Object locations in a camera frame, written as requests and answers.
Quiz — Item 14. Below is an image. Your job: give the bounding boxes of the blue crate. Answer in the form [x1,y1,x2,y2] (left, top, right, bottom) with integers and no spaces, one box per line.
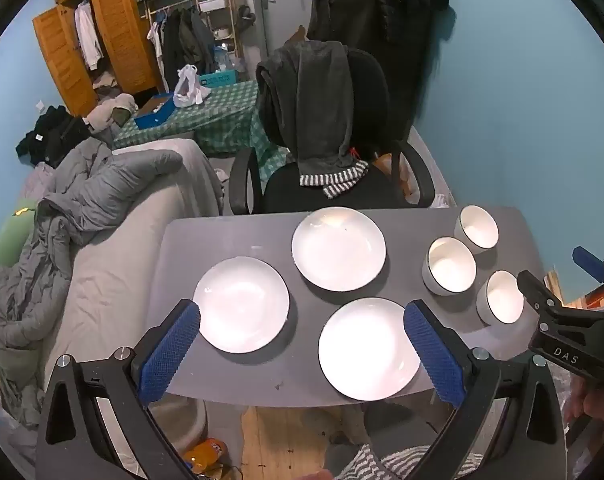
[198,70,240,89]

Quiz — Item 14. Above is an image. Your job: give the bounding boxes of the crinkled clear plastic bag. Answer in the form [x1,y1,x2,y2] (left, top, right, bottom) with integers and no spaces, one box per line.
[552,360,575,416]

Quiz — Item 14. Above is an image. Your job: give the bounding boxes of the white plate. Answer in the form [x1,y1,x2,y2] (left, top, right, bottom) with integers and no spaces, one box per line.
[291,207,387,292]
[318,297,423,402]
[193,256,291,354]

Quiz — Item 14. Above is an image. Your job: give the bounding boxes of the grey round basin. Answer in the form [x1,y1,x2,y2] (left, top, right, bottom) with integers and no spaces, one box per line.
[149,395,210,453]

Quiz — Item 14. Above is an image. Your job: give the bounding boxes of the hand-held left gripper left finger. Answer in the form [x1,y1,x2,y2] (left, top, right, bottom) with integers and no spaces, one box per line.
[36,299,203,480]

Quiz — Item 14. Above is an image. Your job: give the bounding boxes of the green checked tablecloth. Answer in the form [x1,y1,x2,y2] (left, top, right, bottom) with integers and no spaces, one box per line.
[112,80,287,181]

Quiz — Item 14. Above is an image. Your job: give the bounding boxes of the person's right hand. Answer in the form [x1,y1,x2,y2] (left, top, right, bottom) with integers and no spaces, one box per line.
[562,376,604,427]

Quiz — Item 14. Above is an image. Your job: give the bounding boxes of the blue box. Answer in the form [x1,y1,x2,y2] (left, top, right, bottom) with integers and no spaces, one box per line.
[133,94,177,131]

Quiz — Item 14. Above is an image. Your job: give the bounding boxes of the black clothes pile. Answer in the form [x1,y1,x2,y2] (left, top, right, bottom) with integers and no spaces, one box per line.
[16,105,90,168]

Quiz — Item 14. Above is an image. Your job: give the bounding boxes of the green pillow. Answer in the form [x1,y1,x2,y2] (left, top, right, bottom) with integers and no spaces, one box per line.
[0,197,40,271]

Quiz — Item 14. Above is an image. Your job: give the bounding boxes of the beige clothes pile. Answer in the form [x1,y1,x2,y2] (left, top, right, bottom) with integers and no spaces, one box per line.
[83,92,138,133]

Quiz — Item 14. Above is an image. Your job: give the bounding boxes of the white bowl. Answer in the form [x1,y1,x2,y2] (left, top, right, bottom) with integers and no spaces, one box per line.
[422,236,478,296]
[454,204,500,256]
[476,270,525,327]

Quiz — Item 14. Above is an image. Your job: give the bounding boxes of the wooden wardrobe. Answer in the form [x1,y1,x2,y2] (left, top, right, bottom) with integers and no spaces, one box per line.
[32,0,163,116]

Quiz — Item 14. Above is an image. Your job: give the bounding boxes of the white plastic bag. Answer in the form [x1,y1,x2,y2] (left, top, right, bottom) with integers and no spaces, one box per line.
[173,65,213,108]

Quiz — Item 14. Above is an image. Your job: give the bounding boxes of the striped grey white cloth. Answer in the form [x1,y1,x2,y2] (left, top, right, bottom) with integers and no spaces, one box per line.
[332,442,483,480]

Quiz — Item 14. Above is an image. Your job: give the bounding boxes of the dark jackets on clothes rack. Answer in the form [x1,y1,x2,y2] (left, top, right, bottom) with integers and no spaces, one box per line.
[159,7,217,93]

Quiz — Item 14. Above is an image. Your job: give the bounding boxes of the black hanging coats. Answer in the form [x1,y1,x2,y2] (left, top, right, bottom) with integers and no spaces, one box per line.
[307,0,450,131]

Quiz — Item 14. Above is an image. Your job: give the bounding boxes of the grey door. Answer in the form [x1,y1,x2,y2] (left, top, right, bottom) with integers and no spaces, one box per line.
[249,0,323,81]

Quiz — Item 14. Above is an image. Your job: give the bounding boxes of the grey garment with striped hem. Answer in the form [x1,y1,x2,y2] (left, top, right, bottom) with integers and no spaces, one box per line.
[256,40,370,199]

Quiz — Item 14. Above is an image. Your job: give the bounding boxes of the white hanging shirt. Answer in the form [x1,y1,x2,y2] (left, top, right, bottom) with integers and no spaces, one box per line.
[74,0,105,71]

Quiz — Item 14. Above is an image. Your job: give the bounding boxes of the grey duvet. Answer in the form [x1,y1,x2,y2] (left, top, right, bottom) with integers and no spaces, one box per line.
[0,137,183,426]

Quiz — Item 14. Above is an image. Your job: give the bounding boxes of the orange snack bag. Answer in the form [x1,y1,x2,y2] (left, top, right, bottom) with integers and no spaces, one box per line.
[182,438,227,474]

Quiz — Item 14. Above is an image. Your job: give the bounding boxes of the bed with grey sheet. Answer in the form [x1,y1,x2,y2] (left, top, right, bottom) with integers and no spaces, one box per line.
[46,137,226,361]

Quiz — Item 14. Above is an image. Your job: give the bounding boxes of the black office chair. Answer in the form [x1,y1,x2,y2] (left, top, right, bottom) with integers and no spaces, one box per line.
[229,47,437,216]

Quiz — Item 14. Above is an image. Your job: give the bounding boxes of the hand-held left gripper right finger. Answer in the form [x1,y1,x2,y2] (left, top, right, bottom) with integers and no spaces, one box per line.
[403,300,568,480]

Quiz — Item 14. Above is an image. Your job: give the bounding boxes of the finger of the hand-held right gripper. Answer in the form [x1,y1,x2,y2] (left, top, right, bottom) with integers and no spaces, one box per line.
[573,246,604,303]
[517,270,570,323]

